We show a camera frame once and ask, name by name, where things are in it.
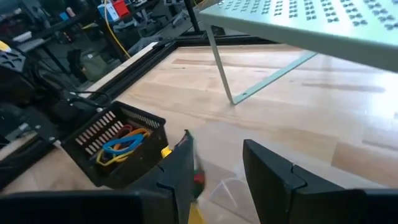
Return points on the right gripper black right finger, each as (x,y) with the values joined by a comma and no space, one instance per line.
(280,199)

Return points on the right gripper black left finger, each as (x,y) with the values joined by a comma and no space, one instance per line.
(174,186)

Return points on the yellow green crayon box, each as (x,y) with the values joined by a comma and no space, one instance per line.
(196,214)

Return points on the thin yellow rubber band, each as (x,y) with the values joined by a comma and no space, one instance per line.
(116,160)

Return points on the thin orange rubber band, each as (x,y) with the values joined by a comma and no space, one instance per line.
(141,132)

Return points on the thin blue rubber band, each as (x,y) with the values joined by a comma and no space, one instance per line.
(124,141)

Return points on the thin red rubber band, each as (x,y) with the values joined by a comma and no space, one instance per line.
(122,129)

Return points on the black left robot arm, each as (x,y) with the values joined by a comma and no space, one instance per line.
(46,115)

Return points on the black plastic basket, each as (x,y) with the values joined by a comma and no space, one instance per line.
(146,165)

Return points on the green bag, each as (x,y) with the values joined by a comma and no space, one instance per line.
(93,67)

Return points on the green perforated metal shelf riser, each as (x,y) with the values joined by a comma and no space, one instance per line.
(311,28)

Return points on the blue white storage box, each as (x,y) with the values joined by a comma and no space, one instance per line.
(107,12)

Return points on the red storage box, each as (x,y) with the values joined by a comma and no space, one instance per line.
(120,7)

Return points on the black aluminium table frame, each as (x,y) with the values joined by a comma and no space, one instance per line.
(140,65)

